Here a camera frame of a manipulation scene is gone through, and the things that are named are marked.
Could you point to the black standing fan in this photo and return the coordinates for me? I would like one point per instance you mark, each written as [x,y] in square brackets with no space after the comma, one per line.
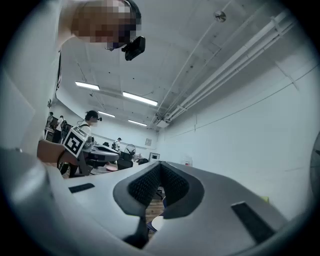
[130,150]

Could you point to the person's left forearm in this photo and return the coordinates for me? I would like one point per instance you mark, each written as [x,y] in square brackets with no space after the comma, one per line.
[50,150]

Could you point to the person's head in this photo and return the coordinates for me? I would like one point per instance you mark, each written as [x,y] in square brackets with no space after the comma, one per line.
[105,20]

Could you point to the pink round disc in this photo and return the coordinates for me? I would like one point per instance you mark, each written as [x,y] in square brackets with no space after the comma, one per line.
[111,169]

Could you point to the yellow-green cloth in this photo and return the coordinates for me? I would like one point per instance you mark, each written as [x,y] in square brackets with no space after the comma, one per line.
[265,199]

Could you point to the black framed picture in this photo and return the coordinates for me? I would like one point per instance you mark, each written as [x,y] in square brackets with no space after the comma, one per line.
[154,156]

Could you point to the wall poster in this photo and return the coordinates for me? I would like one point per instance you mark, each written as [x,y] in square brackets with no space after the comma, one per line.
[148,142]

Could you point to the blue cloth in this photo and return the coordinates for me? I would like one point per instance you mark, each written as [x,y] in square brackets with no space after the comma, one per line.
[150,228]

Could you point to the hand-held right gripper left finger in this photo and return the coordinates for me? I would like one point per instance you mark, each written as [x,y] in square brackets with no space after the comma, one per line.
[100,197]

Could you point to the long ceiling light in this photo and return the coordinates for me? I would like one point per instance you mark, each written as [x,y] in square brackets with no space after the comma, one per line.
[106,114]
[140,98]
[87,85]
[137,122]

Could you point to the white ceiling pipes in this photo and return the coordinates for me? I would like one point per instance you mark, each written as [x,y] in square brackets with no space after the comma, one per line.
[225,65]

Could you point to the round ceiling fixture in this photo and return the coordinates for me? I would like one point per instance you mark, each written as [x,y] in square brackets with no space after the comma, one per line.
[220,16]

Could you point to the black head camera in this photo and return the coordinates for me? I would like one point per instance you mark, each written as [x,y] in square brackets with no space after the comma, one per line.
[135,48]

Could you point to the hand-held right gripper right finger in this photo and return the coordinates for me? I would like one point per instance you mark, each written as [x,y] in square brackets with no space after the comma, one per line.
[215,215]

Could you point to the person's white shirt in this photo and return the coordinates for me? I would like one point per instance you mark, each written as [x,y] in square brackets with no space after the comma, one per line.
[30,75]

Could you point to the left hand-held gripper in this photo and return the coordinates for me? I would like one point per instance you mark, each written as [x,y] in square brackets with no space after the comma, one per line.
[73,142]

